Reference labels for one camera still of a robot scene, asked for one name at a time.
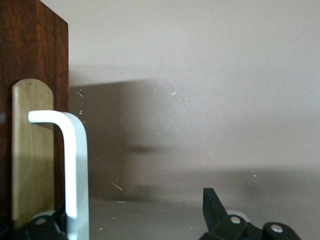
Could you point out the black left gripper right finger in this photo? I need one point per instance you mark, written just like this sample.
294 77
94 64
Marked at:
212 212

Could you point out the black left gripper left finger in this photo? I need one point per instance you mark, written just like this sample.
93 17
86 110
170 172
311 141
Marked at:
42 228

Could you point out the wooden drawer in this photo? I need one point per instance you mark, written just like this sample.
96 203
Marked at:
27 45

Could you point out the dark brown wooden cabinet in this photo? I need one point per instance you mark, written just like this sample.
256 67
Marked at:
62 55

